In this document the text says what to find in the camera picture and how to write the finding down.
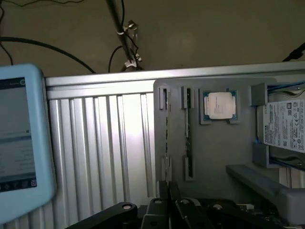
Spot grey parts rack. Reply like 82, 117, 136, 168
153, 76, 305, 227

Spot silver CPU chip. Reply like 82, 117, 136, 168
202, 90, 239, 120

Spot silver hard disk white label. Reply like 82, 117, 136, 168
256, 86, 305, 167

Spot light blue teach pendant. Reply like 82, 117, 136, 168
0, 63, 58, 211

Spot black stand leg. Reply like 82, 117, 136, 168
282, 42, 305, 62

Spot metal pole with clamps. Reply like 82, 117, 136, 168
104, 0, 145, 72

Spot blue disk rail frame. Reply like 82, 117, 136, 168
266, 81, 305, 93

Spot thin black floor cable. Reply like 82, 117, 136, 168
108, 44, 125, 73

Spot thick black floor cable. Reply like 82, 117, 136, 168
0, 36, 97, 74

